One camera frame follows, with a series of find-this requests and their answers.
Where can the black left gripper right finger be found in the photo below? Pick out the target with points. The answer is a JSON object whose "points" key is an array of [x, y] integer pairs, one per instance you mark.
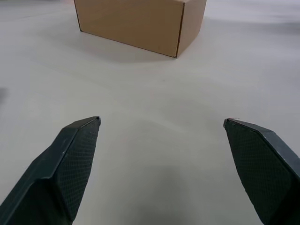
{"points": [[264, 173]]}

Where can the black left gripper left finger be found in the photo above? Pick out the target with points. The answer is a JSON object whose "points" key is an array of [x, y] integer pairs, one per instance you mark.
{"points": [[47, 182]]}

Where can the brown cardboard box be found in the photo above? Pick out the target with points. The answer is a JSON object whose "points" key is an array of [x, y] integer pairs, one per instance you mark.
{"points": [[131, 23]]}

